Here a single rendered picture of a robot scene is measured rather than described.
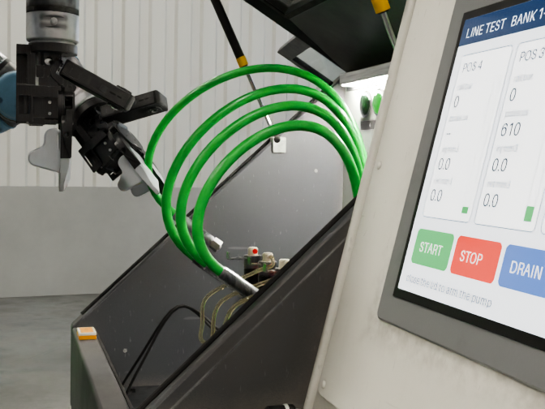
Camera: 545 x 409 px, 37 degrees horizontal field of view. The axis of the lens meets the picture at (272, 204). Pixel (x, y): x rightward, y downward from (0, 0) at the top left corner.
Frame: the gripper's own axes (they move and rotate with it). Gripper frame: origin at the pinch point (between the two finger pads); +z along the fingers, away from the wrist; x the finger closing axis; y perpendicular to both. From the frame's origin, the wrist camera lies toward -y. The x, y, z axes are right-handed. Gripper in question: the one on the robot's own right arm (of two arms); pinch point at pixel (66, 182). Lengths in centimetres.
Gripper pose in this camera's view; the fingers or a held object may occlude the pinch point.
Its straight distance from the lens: 124.2
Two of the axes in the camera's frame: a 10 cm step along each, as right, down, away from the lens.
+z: -0.2, 10.0, 0.5
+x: 3.0, 0.6, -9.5
